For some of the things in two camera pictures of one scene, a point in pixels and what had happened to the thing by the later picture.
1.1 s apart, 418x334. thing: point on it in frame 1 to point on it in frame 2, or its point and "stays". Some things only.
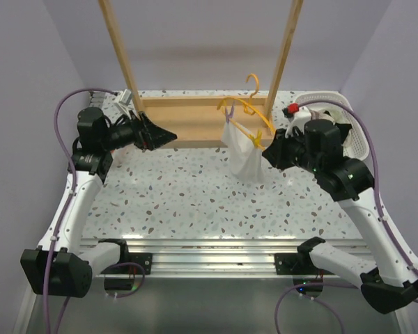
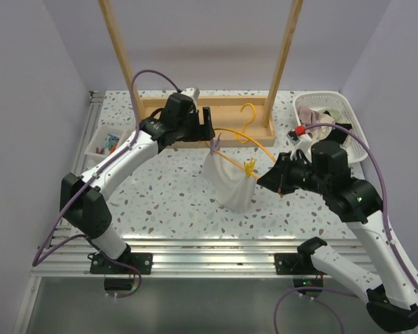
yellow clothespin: x=257 y=141 to x=249 y=166
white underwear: x=246 y=158 to x=228 y=181
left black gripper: x=147 y=135 to x=203 y=132
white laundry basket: x=358 y=147 stays
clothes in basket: x=338 y=118 stays
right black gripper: x=275 y=153 to x=278 y=179
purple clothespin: x=230 y=115 to x=214 y=145
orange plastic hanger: x=249 y=109 to x=242 y=138
